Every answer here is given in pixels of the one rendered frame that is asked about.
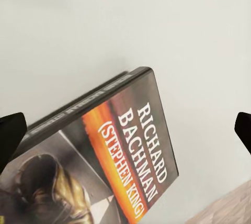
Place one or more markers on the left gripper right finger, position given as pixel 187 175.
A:
pixel 243 128

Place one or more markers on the hardback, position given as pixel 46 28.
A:
pixel 105 160

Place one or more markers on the bed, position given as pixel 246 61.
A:
pixel 55 53

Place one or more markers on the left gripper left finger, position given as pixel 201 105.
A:
pixel 12 130

